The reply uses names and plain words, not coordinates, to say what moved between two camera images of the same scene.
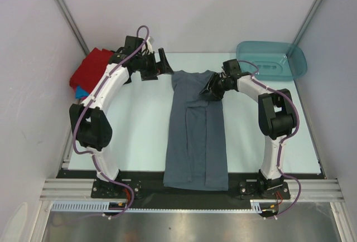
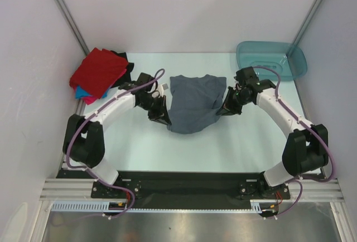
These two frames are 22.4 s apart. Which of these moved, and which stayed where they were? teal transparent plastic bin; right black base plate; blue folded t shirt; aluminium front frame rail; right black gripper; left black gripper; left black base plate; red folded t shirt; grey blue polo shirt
Moved: left black gripper; right black gripper; grey blue polo shirt
Stayed: left black base plate; red folded t shirt; blue folded t shirt; teal transparent plastic bin; right black base plate; aluminium front frame rail
